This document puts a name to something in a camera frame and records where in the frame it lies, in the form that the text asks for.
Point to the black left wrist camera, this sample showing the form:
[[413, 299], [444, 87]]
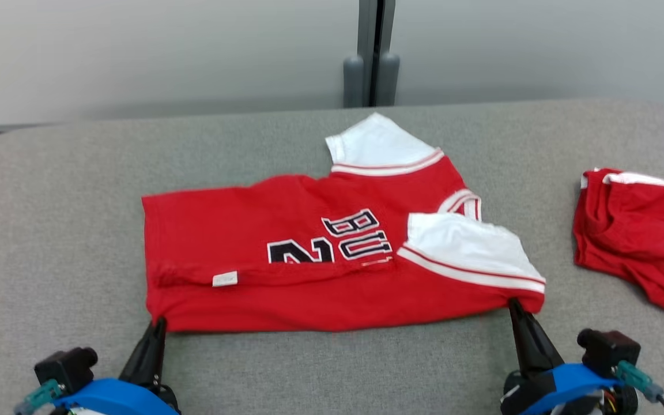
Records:
[[67, 369]]

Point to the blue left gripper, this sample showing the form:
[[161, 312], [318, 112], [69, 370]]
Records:
[[113, 397]]

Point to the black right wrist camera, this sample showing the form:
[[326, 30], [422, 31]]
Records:
[[608, 351]]

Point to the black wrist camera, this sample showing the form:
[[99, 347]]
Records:
[[608, 351], [67, 369]]

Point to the teal camera connector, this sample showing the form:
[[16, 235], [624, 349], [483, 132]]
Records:
[[41, 395], [637, 381]]

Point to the grey partition post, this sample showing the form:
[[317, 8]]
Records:
[[371, 57]]

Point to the red shorts with white stripe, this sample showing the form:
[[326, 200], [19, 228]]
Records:
[[643, 230]]

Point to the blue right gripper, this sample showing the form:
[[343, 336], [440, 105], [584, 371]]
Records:
[[562, 392]]

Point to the teal left camera connector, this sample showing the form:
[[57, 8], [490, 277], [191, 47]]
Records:
[[41, 395]]

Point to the red jersey with white sleeves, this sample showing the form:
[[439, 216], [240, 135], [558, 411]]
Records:
[[251, 230]]

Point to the teal right camera connector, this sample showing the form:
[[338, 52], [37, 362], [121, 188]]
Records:
[[637, 381]]

